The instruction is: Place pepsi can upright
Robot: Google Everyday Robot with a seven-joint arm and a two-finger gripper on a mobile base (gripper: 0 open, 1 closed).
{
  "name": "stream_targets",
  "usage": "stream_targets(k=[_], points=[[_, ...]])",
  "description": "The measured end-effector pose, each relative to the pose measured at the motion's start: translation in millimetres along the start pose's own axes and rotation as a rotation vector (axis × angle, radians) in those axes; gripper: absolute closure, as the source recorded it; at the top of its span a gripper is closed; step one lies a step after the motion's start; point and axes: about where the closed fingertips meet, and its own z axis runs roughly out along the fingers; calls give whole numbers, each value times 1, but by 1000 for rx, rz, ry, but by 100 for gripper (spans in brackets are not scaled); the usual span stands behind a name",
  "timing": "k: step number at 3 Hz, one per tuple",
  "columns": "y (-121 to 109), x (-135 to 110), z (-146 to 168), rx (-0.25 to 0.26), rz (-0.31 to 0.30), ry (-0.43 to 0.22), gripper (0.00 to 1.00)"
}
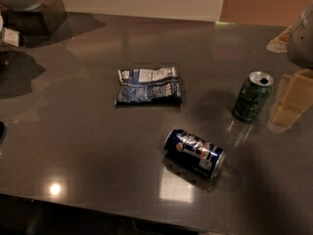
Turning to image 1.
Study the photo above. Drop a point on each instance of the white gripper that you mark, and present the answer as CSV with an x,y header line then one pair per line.
x,y
302,41

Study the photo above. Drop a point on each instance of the blue pepsi can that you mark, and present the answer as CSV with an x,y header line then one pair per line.
x,y
194,153

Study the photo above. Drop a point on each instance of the green soda can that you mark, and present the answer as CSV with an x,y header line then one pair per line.
x,y
253,95

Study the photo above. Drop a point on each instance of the blue chip bag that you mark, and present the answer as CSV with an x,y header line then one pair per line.
x,y
149,86

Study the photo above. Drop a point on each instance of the dark wooden stand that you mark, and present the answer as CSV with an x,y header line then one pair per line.
x,y
42,21

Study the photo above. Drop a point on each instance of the small white card box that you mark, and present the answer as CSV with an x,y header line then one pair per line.
x,y
12,37

